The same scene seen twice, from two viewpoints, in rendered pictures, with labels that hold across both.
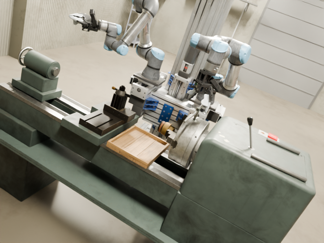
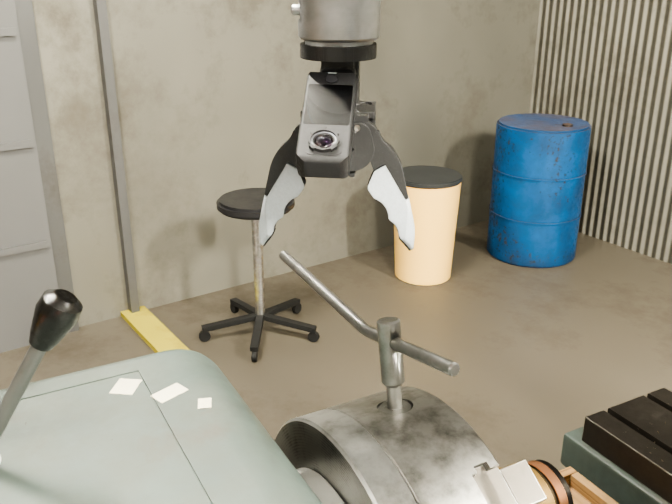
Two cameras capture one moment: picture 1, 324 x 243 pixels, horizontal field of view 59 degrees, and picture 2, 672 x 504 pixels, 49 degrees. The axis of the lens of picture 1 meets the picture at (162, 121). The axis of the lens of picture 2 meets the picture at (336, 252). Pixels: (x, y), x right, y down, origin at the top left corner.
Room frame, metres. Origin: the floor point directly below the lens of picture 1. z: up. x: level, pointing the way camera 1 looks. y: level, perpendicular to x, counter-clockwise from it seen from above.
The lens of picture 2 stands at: (1.94, -0.63, 1.63)
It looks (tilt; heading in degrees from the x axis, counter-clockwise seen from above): 22 degrees down; 136
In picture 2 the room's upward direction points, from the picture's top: straight up
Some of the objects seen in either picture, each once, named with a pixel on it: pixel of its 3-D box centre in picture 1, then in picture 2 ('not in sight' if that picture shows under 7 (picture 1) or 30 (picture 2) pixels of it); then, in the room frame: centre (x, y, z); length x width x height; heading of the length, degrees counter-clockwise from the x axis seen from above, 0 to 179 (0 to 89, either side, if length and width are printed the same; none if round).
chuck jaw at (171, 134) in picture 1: (171, 138); not in sight; (1.52, -0.09, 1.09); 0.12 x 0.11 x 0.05; 164
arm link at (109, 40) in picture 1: (111, 43); not in sight; (2.05, 0.55, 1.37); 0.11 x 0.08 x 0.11; 54
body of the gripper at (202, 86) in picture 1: (204, 81); (338, 106); (1.44, -0.13, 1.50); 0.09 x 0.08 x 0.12; 131
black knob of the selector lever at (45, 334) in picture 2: (249, 120); (55, 321); (1.45, -0.44, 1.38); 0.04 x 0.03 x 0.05; 74
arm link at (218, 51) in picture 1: (217, 52); not in sight; (1.44, -0.14, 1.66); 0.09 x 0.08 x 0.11; 161
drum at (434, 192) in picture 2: not in sight; (424, 225); (-0.42, 2.34, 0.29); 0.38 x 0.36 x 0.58; 171
